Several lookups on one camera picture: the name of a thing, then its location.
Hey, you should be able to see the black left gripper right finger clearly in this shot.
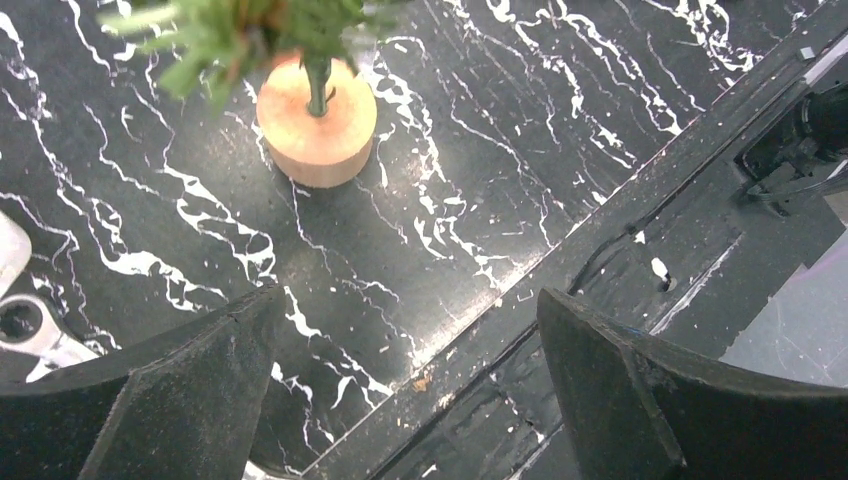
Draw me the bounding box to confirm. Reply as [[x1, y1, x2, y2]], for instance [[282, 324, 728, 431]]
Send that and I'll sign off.
[[536, 289, 847, 479]]

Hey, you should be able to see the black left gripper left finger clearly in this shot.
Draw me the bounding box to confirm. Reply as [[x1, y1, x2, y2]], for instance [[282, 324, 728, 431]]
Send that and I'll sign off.
[[1, 286, 286, 479]]

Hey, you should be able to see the small green christmas tree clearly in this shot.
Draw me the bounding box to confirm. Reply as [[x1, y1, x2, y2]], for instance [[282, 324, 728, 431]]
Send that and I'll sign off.
[[98, 0, 403, 188]]

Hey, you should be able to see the silver combination wrench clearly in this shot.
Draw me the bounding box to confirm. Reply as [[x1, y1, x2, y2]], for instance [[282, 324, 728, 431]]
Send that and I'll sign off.
[[1, 293, 99, 383]]

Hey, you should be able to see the white plastic basket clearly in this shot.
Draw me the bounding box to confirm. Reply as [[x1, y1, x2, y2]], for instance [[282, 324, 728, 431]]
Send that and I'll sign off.
[[0, 212, 32, 297]]

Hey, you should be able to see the black front mounting rail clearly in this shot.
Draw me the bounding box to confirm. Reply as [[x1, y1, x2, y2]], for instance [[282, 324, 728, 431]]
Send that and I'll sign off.
[[311, 1, 847, 479]]

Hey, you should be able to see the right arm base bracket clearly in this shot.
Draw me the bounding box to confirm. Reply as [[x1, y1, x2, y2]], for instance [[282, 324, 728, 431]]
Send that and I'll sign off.
[[735, 83, 847, 217]]

